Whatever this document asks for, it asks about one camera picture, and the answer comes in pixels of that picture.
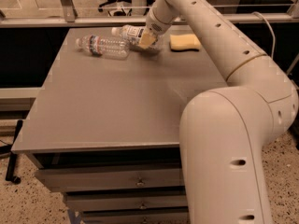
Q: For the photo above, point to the top grey drawer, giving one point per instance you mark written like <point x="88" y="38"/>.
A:
<point x="111" y="177"/>

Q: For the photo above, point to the yellow sponge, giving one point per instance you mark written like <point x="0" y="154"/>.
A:
<point x="184" y="42"/>

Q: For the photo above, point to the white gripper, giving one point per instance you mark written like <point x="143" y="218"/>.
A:
<point x="156" y="28"/>

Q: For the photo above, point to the blue label plastic bottle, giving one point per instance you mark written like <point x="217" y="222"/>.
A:
<point x="133" y="35"/>

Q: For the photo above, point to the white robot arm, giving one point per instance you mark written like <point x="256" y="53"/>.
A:
<point x="222" y="131"/>

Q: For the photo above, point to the middle grey drawer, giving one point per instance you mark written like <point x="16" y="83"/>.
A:
<point x="139" y="200"/>

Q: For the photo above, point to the grey drawer cabinet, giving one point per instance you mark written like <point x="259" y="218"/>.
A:
<point x="94" y="112"/>

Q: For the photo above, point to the metal railing frame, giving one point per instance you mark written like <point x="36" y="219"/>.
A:
<point x="79" y="13"/>

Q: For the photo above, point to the black floor stand leg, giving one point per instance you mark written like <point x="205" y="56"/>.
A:
<point x="13" y="159"/>

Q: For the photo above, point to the grey drawer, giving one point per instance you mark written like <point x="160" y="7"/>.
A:
<point x="111" y="177"/>
<point x="139" y="200"/>
<point x="135" y="216"/>

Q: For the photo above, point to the clear water bottle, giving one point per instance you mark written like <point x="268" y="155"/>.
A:
<point x="101" y="46"/>

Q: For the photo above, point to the bottom grey drawer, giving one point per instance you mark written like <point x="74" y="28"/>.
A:
<point x="135" y="216"/>

